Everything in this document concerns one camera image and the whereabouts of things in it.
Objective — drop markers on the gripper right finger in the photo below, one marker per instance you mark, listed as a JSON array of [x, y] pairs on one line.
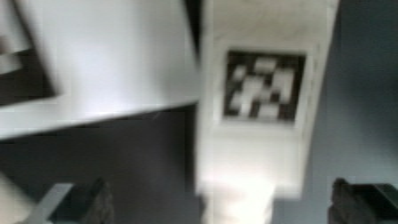
[[362, 203]]

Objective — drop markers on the white leg front centre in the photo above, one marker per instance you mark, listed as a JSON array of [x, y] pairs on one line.
[[263, 56]]

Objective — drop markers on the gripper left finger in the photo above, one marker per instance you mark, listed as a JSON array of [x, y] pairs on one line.
[[74, 204]]

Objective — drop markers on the white square tabletop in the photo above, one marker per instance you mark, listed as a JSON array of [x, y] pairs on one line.
[[96, 61]]

